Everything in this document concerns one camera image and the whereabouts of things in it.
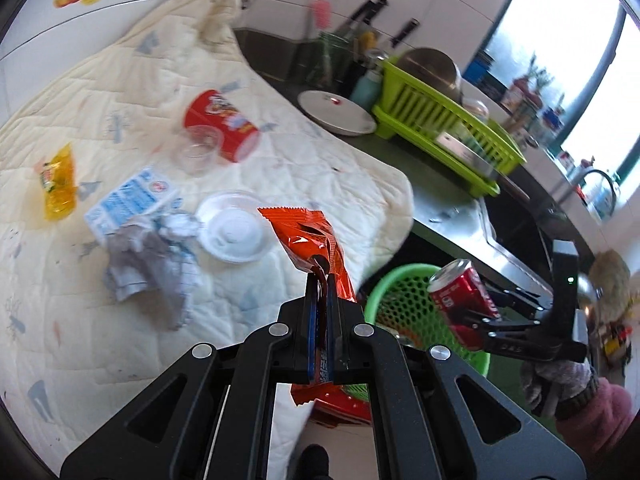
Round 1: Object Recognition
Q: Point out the blue white milk carton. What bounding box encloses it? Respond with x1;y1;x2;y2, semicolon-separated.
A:
84;167;181;246

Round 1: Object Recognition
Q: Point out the steel pot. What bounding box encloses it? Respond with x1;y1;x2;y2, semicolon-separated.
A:
396;48;462;104

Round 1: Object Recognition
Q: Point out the clear plastic cup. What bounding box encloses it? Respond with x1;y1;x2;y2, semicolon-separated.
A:
174;125;222;177

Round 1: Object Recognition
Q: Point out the pink bottle brush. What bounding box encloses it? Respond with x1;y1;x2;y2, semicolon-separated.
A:
310;0;332;86

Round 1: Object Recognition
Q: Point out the red plastic stool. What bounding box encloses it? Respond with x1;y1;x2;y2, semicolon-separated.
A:
311;384;371;428

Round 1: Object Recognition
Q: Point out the yellow snack packet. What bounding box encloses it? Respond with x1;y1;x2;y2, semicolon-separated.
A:
40;143;77;221

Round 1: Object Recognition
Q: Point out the white plate with red dot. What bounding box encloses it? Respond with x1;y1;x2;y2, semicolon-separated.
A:
297;90;376;136

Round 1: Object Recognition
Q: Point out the white plastic lid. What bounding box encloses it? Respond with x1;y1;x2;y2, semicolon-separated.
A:
195;191;276;264

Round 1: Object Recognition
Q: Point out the orange snack wrapper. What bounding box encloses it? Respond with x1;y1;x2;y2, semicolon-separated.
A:
258;207;369;405

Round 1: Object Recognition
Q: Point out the steel sink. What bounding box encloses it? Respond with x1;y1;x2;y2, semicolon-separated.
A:
478;194;552;297

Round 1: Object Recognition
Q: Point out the gloved right hand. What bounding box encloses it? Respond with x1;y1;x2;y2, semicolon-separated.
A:
521;360;599;420

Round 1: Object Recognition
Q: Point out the green dish rack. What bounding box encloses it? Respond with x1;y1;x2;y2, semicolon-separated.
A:
372;58;525;197

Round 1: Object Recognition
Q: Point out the steel faucet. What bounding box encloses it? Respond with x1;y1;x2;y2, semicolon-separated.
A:
568;167;618;222

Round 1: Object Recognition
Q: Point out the cream quilted cloth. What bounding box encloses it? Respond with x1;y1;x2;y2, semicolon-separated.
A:
1;0;413;471

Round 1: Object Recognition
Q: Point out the red soda can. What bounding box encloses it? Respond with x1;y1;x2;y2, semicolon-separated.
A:
427;259;501;351

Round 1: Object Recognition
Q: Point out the pink forearm sleeve right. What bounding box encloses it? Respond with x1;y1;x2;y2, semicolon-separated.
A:
555;377;636;466

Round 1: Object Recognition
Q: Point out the cleaver with wooden handle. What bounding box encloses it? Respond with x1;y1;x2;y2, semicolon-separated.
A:
435;132;530;204

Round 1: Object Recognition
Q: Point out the green plastic trash basket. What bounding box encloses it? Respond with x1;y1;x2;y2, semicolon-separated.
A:
363;263;490;377

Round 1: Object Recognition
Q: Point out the red instant noodle cup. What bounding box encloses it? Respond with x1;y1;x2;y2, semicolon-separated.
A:
183;89;260;162

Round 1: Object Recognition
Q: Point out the paper wad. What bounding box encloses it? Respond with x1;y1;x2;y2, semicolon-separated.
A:
105;210;203;330

